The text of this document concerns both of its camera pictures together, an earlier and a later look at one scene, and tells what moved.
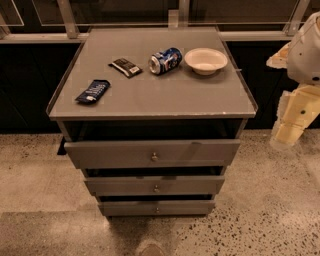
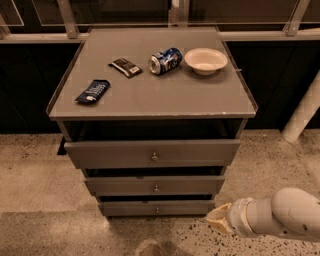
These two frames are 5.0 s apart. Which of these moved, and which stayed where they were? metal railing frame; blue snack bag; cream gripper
Moved: cream gripper
Stayed: metal railing frame; blue snack bag
